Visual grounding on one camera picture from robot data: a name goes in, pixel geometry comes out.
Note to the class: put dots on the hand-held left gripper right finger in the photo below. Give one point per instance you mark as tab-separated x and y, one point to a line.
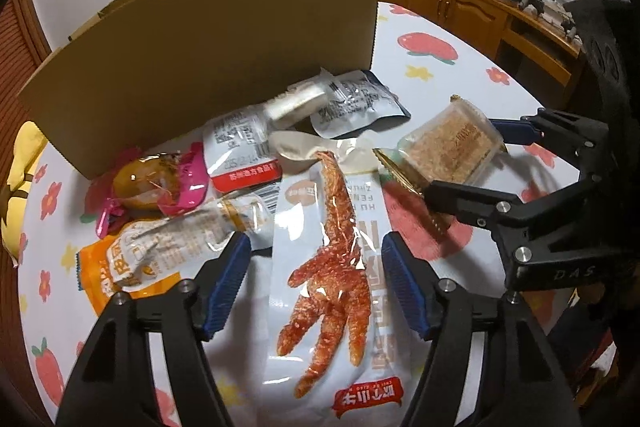
405	287

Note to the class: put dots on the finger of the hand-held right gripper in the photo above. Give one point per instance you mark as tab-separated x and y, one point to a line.
465	202
515	130

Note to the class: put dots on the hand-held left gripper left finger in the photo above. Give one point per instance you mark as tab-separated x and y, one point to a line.
227	287

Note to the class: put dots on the clear gold-edged cake packet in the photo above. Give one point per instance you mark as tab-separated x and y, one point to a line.
450	142

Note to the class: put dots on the white chicken foot snack packet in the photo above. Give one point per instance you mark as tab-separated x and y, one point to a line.
325	227

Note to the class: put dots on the pink snack packet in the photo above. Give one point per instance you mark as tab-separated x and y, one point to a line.
145	187

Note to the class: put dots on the silver printed snack packet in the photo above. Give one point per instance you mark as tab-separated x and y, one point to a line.
360	102

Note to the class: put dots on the small clear-wrapped white bar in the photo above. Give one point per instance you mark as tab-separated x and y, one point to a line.
300	99

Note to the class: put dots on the brown cardboard box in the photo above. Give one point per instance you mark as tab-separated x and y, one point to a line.
200	32

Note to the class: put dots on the black gadget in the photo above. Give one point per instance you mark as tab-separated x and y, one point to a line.
532	3
570	28

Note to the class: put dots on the orange and white snack packet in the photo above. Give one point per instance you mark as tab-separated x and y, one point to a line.
150	252

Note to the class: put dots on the white strawberry print blanket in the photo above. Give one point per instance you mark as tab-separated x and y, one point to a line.
440	72

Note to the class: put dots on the wooden cabinet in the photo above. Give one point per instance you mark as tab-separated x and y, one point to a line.
470	17

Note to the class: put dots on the white packet with red label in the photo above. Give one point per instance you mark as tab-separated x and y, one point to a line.
235	142

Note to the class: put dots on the yellow plush toy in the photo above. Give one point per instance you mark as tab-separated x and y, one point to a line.
20	157

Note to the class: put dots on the wooden slatted wardrobe door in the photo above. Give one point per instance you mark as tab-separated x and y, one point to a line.
25	37

